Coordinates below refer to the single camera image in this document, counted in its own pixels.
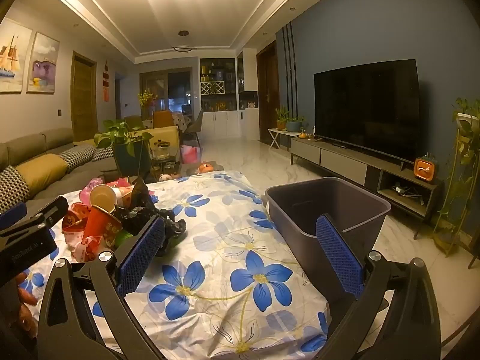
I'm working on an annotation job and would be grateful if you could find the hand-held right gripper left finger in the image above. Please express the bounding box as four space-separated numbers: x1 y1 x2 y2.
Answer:
37 215 167 360

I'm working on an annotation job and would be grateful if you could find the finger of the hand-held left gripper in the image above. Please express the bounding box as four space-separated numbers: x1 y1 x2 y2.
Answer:
0 202 28 229
34 196 69 230

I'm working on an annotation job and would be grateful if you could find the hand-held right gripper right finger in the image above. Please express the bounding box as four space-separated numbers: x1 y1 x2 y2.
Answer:
315 213 441 360

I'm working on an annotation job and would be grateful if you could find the pink plastic bag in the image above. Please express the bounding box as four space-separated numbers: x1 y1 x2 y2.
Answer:
79 179 102 203

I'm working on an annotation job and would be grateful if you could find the shiny black plastic bag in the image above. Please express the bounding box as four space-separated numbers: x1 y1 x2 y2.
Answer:
154 210 187 256

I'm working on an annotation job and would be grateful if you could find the matte black plastic bag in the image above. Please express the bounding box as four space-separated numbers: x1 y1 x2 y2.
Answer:
112 178 166 233

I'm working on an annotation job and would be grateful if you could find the dark grey plastic bin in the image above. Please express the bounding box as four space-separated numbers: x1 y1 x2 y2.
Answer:
265 177 392 331

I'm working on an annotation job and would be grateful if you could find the red-print white paper cup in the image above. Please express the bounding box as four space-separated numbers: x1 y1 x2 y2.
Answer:
112 185 136 209

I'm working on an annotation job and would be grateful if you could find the yellow cushion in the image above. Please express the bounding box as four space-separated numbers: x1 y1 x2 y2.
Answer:
15 154 69 188

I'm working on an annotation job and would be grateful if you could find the grey sofa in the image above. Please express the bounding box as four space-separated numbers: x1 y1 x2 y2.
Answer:
0 127 124 214

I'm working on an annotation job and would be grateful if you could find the blue floral blanket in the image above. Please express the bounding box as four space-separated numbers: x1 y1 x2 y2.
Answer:
22 170 332 360

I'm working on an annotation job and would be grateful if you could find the leafy plant in teal pot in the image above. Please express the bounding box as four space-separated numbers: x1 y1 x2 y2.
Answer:
93 118 154 179

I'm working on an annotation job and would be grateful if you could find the grey television cabinet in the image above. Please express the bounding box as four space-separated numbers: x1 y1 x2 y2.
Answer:
289 137 445 239

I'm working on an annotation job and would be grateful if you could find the glass coffee table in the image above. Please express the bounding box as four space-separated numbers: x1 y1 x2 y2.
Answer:
99 157 226 184

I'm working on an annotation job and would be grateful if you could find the glass jar with lid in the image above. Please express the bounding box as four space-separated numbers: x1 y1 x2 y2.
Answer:
153 139 172 161

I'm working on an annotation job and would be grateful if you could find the gold metal plant stand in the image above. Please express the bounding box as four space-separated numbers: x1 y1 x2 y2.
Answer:
431 120 480 257

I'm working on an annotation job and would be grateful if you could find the pink gift bag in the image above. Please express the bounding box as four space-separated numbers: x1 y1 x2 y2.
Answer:
180 144 201 165

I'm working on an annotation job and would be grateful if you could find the light wooden door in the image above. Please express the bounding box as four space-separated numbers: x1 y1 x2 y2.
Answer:
70 50 98 141

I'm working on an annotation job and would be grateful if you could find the yellow sofa seat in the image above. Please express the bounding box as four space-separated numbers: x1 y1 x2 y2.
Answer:
73 125 180 154

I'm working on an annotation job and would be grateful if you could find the plant in blue pot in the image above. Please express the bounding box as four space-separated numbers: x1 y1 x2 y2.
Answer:
286 115 306 133

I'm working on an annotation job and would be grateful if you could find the white folding side table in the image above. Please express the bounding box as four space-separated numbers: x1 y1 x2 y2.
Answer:
267 127 301 149

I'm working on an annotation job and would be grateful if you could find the orange dining chair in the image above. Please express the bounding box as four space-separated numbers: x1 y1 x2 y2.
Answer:
152 110 175 128

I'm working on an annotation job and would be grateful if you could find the yellow flower bouquet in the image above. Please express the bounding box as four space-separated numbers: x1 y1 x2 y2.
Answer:
137 89 158 119

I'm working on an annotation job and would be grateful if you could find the dining table with patterned cloth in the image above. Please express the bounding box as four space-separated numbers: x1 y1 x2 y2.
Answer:
170 112 192 134

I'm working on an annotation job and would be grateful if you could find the purple abstract painting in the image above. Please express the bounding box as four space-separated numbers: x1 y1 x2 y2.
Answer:
26 32 61 94

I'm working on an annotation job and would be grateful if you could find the grey dining chair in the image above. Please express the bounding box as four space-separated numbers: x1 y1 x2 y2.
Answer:
185 109 205 147

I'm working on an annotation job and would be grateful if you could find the plant in orange pot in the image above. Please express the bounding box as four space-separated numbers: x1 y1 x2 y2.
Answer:
275 106 289 131

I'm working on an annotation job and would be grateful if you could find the black flat television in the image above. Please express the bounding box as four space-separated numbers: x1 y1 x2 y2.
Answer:
313 59 421 164

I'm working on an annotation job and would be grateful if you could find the sailboat painting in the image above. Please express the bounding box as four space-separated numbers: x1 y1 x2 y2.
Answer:
0 18 34 94

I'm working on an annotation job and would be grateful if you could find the white display cabinet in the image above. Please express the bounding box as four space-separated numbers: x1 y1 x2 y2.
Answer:
199 48 259 139

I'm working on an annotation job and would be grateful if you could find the glass sliding door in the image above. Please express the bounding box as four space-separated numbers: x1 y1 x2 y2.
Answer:
139 67 194 117

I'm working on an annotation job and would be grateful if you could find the dark wooden door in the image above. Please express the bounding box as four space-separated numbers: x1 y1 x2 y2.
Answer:
256 40 280 145

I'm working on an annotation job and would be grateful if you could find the white power strip with cables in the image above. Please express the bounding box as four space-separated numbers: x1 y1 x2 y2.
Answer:
392 184 424 197

